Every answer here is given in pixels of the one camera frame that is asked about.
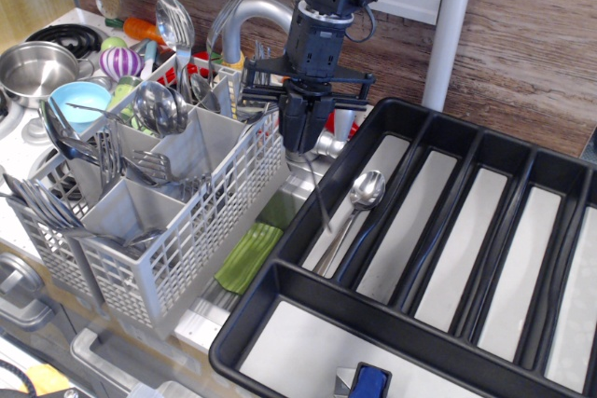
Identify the stainless steel pot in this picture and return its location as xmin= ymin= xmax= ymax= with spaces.
xmin=1 ymin=41 xmax=95 ymax=109

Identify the steel spoon in tray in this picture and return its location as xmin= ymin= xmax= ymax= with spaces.
xmin=313 ymin=170 xmax=386 ymax=277

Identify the purple striped toy eggplant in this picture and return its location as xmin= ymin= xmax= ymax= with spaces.
xmin=99 ymin=47 xmax=144 ymax=81

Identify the black cutlery tray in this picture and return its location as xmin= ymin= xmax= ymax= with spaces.
xmin=209 ymin=98 xmax=596 ymax=397

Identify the silver toy faucet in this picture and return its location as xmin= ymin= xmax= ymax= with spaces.
xmin=221 ymin=0 xmax=354 ymax=157

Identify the steel fork middle compartment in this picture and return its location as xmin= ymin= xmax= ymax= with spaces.
xmin=124 ymin=150 xmax=178 ymax=184

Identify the orange toy carrot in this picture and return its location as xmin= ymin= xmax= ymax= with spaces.
xmin=104 ymin=17 xmax=165 ymax=46

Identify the light blue bowl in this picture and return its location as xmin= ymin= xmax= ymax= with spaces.
xmin=50 ymin=81 xmax=112 ymax=132

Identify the black stove burner coil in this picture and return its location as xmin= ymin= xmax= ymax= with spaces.
xmin=25 ymin=23 xmax=104 ymax=59

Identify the large steel serving spoon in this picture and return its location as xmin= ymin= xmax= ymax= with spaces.
xmin=132 ymin=80 xmax=188 ymax=137

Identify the blue clip object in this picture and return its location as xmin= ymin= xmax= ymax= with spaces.
xmin=333 ymin=362 xmax=392 ymax=398

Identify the white metal post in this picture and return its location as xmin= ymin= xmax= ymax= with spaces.
xmin=422 ymin=0 xmax=469 ymax=112

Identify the tall steel spoon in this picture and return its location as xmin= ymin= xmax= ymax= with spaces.
xmin=156 ymin=0 xmax=195 ymax=94

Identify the grey plastic cutlery basket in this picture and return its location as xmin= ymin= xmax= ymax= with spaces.
xmin=3 ymin=53 xmax=290 ymax=340

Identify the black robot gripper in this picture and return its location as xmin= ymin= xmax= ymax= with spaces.
xmin=242 ymin=2 xmax=375 ymax=154

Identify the steel knives bundle front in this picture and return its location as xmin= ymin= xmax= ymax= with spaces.
xmin=2 ymin=172 xmax=83 ymax=230

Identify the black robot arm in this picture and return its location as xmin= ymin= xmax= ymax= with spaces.
xmin=243 ymin=0 xmax=377 ymax=154

